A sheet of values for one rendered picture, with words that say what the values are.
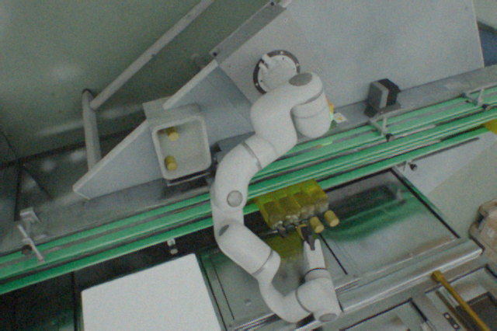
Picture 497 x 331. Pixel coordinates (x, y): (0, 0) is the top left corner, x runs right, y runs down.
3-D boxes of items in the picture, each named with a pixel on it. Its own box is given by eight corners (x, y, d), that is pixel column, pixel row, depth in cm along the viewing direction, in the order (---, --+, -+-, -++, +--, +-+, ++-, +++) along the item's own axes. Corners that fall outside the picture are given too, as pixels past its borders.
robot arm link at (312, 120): (286, 118, 114) (307, 148, 102) (272, 81, 106) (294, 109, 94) (315, 104, 114) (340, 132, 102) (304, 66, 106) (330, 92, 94)
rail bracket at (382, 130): (365, 123, 150) (386, 143, 140) (367, 107, 145) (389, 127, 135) (373, 121, 151) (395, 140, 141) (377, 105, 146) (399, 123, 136)
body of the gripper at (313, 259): (328, 286, 118) (320, 256, 126) (331, 266, 111) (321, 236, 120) (304, 290, 118) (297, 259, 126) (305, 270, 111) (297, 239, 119)
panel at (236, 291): (79, 294, 134) (86, 391, 109) (76, 289, 132) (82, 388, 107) (312, 214, 155) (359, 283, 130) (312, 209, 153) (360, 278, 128)
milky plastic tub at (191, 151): (159, 166, 142) (165, 182, 135) (145, 115, 127) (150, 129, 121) (205, 153, 146) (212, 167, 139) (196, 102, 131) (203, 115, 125)
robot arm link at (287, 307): (272, 241, 103) (328, 287, 107) (241, 266, 108) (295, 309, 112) (268, 262, 95) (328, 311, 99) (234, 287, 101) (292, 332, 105)
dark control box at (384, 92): (366, 99, 160) (379, 109, 153) (370, 81, 154) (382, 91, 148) (384, 94, 161) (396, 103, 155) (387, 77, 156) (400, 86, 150)
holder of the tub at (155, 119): (163, 176, 145) (167, 189, 140) (145, 114, 127) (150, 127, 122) (206, 163, 149) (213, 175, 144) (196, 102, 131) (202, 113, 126)
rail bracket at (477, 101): (458, 96, 160) (483, 112, 151) (463, 81, 156) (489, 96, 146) (465, 94, 161) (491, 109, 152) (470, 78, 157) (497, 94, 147)
